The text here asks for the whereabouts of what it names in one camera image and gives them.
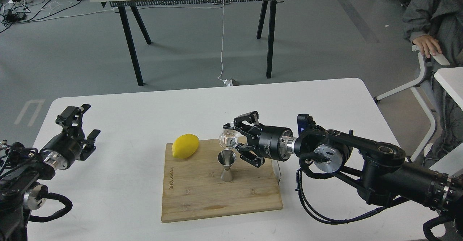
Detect bamboo cutting board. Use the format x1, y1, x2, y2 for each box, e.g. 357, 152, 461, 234
161, 139, 283, 223

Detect white hanging cable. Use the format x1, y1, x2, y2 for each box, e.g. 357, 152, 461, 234
217, 2, 234, 87

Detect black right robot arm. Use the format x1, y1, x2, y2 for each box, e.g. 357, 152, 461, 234
223, 111, 463, 241

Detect yellow lemon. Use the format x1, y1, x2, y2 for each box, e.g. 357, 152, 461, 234
171, 134, 199, 159

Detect white background table black legs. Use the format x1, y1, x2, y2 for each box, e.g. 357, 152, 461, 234
91, 0, 278, 86

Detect person in grey hoodie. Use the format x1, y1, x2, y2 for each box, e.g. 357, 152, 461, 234
403, 0, 463, 168

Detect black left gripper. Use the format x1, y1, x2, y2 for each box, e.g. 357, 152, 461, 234
40, 104, 101, 170

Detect person's hand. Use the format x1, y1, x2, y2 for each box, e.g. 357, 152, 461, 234
412, 34, 442, 58

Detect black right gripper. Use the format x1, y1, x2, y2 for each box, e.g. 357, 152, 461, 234
223, 111, 296, 168

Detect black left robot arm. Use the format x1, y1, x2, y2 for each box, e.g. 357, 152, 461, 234
0, 104, 100, 241

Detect small clear glass cup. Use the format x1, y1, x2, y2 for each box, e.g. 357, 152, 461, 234
218, 129, 238, 150

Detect floor cables and power strip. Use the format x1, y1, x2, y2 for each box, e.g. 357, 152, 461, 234
0, 0, 87, 35

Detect white office chair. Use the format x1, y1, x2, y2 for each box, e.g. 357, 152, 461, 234
373, 45, 438, 162

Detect steel double jigger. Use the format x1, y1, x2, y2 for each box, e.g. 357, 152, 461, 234
218, 150, 236, 182

